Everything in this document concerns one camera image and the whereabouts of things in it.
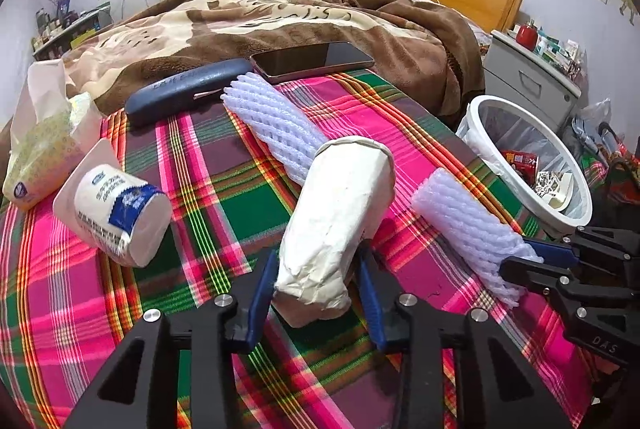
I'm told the brown patterned blanket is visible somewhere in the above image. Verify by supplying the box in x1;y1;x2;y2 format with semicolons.
62;0;487;131

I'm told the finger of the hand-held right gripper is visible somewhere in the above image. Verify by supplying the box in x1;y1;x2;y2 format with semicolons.
499;257;640;326
521;225;640;281

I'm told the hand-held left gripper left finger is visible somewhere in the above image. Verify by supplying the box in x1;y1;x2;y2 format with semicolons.
62;248;281;429

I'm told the white trash bin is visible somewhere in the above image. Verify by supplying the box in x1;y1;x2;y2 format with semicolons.
455;94;594;241

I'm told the white bottle blue label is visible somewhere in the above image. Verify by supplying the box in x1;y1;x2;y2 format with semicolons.
52;138;174;268

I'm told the white foam fruit net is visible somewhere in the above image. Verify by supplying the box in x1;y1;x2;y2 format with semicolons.
410;166;544;308
219;72;332;188

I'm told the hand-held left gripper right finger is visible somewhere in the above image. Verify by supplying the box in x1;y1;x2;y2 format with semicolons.
356;241;573;429

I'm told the grey nightstand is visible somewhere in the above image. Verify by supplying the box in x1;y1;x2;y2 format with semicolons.
481;29;584;136

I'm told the white plastic bag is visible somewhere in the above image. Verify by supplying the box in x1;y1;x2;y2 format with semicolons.
571;98;614;146

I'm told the black smartphone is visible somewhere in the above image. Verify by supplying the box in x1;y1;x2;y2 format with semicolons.
248;40;376;85

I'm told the soft tissue pack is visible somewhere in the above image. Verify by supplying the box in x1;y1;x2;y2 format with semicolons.
2;58;104;211

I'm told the cluttered side shelf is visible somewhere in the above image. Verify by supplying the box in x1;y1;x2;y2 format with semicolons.
31;0;114;61

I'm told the dark blue glasses case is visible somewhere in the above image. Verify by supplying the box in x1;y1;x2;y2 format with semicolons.
123;58;254;129

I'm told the beige paper bag green leaf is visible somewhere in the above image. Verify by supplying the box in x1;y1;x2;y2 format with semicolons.
271;135;396;329

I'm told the pink green plaid cloth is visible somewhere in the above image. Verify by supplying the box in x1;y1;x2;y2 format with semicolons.
0;73;603;429

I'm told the red green striped bag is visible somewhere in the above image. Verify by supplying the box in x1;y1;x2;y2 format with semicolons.
581;123;640;212

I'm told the red jar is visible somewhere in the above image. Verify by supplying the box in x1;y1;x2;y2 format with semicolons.
516;21;539;50

